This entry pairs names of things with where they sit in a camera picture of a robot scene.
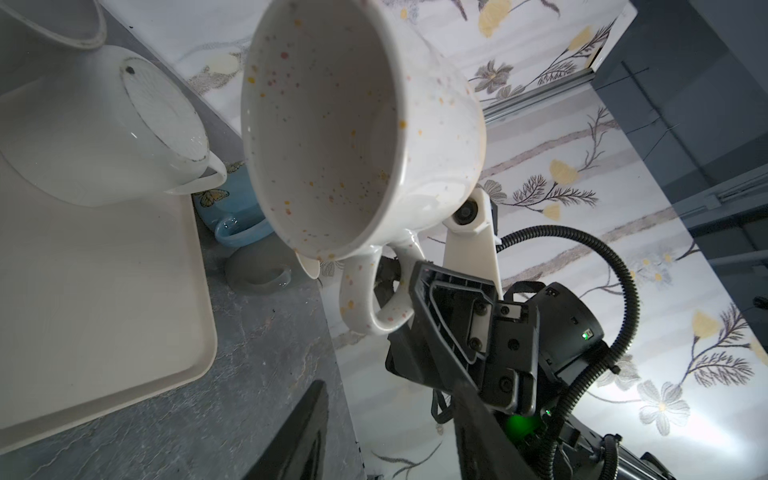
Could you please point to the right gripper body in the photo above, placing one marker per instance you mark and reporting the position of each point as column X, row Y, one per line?
column 508, row 335

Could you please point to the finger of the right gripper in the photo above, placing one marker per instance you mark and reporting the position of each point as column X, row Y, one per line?
column 445, row 303

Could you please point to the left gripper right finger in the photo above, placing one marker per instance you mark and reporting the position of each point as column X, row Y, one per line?
column 484, row 451

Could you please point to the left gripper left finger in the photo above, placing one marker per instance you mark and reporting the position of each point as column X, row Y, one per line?
column 297, row 451

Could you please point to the small grey mug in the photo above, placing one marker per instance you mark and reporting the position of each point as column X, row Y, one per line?
column 261, row 268

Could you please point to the cream speckled mug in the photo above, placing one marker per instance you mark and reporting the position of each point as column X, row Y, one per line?
column 359, row 135

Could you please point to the blue butterfly mug yellow inside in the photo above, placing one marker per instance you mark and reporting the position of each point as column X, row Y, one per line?
column 231, row 211

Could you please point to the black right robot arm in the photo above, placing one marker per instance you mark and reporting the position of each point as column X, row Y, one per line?
column 570, row 340

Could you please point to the white round mug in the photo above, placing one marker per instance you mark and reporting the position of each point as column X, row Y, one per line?
column 105, row 127

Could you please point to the tall grey mug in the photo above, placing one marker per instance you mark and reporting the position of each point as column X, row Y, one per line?
column 31, row 30

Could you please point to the beige plastic tray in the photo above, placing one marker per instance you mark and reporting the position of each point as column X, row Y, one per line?
column 101, row 308

